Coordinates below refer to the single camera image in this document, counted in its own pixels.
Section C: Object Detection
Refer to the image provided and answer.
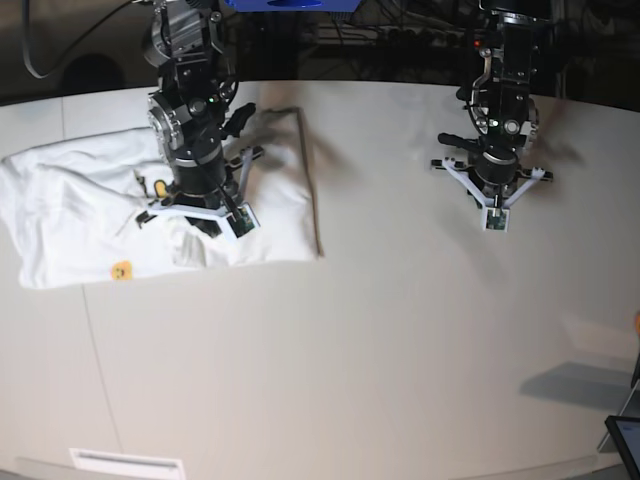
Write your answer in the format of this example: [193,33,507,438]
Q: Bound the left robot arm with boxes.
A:
[431,1,553,207]

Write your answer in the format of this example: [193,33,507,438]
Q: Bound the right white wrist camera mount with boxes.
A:
[135,146,265,242]

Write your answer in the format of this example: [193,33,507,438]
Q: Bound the white power strip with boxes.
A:
[301,23,465,48]

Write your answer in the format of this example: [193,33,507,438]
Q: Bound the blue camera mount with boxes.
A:
[225,0,360,13]

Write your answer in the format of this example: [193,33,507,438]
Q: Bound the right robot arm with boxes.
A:
[137,1,260,240]

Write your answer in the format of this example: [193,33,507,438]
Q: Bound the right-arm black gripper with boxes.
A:
[169,103,256,238]

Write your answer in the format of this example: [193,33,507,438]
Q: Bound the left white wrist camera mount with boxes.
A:
[430,158,554,232]

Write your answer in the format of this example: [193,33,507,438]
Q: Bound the laptop computer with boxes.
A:
[598,359,639,480]

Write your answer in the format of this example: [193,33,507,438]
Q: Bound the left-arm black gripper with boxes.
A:
[438,133,523,183]

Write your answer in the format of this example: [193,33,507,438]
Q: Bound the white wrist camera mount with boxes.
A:
[430,158,554,232]
[135,146,265,242]

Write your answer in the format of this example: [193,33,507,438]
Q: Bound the white printed T-shirt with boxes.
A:
[1,109,320,289]

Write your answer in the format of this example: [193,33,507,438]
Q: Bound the white paper label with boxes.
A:
[69,448,186,479]

